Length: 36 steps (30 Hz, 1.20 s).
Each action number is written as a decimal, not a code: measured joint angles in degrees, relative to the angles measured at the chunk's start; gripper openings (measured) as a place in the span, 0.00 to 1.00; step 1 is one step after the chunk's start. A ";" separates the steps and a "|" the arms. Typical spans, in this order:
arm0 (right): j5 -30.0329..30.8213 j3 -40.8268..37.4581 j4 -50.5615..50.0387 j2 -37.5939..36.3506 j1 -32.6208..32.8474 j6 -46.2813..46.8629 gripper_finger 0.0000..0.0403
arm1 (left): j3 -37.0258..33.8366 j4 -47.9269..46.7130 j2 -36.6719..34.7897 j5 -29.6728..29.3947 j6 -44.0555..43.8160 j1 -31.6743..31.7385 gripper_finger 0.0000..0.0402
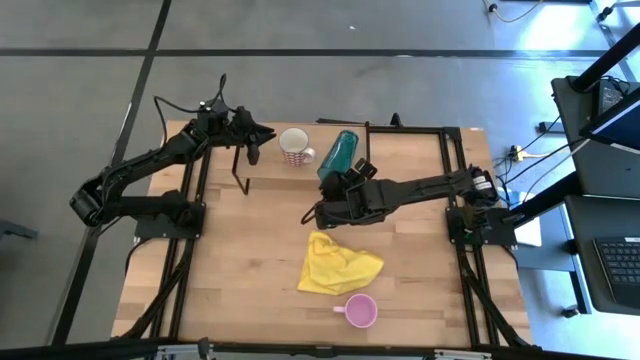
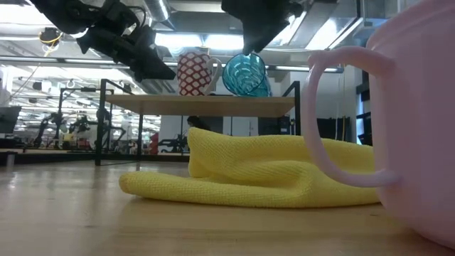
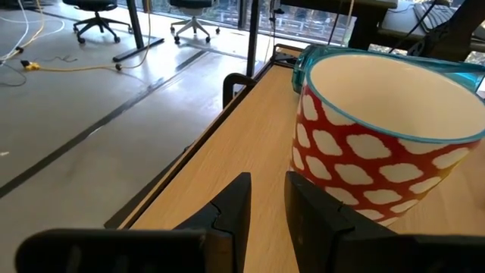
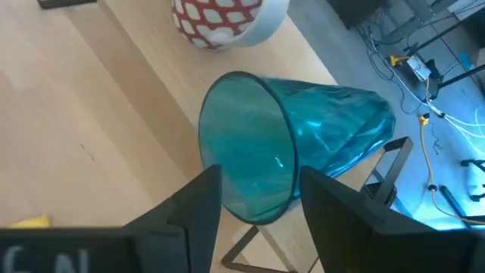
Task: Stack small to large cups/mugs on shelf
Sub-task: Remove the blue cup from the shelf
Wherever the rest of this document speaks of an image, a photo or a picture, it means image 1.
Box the black stand bar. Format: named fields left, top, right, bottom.
left=502, top=171, right=587, bottom=225

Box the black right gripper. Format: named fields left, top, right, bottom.
left=313, top=172, right=389, bottom=229

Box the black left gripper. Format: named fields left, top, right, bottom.
left=219, top=105, right=277, bottom=168

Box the black aluminium rig frame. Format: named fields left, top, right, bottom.
left=112, top=124, right=536, bottom=360

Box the yellow microfibre cloth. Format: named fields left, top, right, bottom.
left=296, top=229, right=385, bottom=296

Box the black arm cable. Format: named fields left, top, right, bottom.
left=152, top=73, right=229, bottom=147

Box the grey desk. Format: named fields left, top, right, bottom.
left=551, top=74, right=640, bottom=317

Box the red white patterned mug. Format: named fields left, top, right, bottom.
left=278, top=127, right=317, bottom=169

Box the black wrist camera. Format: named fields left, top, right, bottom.
left=352, top=158, right=379, bottom=182
left=196, top=98, right=230, bottom=132

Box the pink plastic cup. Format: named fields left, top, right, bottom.
left=332, top=293, right=379, bottom=330

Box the black laptop keyboard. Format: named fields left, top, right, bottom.
left=592, top=234, right=640, bottom=311

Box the teal translucent bottle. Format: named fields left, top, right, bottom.
left=317, top=129, right=360, bottom=182

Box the black monitor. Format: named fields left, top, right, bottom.
left=579, top=79, right=640, bottom=151

